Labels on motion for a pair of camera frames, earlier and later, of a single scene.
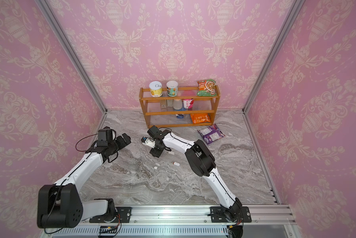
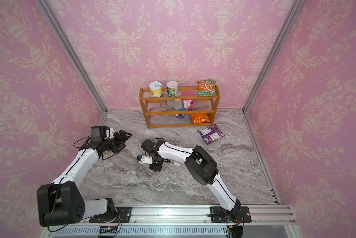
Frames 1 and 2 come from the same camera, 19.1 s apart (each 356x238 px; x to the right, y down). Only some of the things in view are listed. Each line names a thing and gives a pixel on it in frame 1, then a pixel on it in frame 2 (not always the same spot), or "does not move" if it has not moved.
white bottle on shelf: x=177 y=104 does not move
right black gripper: x=153 y=152 to x=155 y=168
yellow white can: x=155 y=89 does not move
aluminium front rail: x=267 y=221 does not move
